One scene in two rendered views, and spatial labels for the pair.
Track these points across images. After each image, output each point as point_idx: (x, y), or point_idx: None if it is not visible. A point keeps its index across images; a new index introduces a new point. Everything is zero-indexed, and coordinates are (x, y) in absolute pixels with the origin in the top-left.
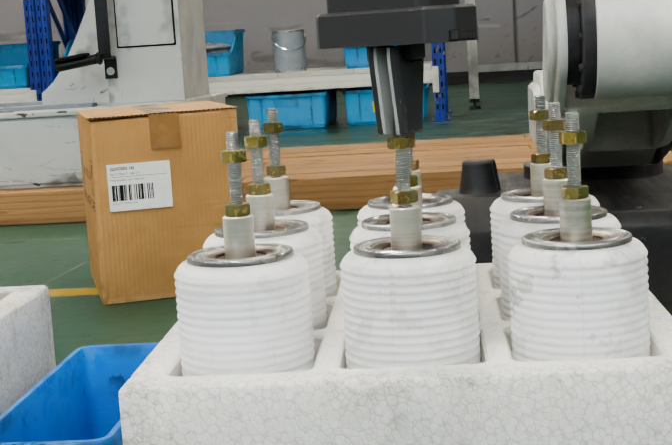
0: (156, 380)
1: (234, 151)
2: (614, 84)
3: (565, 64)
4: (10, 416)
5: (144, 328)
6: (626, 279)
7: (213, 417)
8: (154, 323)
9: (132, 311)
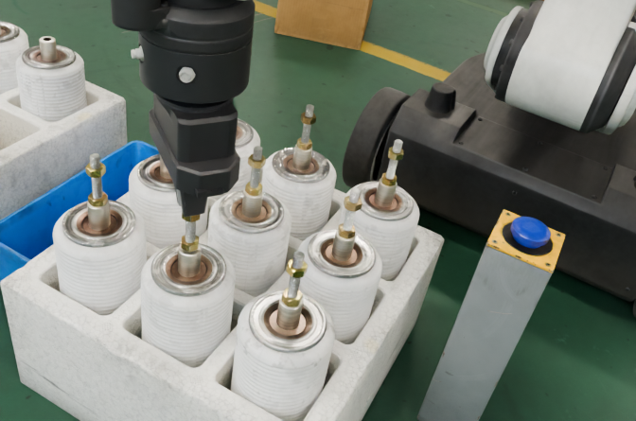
0: (26, 280)
1: (91, 170)
2: (518, 106)
3: (488, 78)
4: (32, 206)
5: (273, 67)
6: (289, 377)
7: (43, 320)
8: (282, 64)
9: (282, 46)
